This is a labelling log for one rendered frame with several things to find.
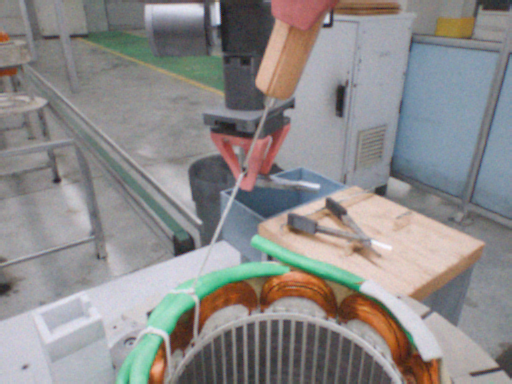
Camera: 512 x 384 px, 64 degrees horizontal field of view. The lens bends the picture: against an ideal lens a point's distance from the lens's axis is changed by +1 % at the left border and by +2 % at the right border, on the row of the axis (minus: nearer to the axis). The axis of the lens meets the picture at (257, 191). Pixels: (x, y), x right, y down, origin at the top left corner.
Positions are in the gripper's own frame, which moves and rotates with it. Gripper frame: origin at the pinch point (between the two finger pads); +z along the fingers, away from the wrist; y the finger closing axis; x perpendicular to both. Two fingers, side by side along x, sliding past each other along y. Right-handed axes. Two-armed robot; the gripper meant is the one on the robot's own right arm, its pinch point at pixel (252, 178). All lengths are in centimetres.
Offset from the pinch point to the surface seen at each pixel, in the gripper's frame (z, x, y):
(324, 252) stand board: 6.9, 10.0, 0.9
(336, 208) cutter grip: 4.3, 9.0, -5.1
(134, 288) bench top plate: 34.8, -33.3, -5.9
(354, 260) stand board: 7.0, 13.5, 0.6
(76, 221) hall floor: 111, -193, -96
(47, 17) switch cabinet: 48, -1105, -732
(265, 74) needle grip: -17.7, 15.3, 23.7
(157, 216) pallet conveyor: 37, -53, -33
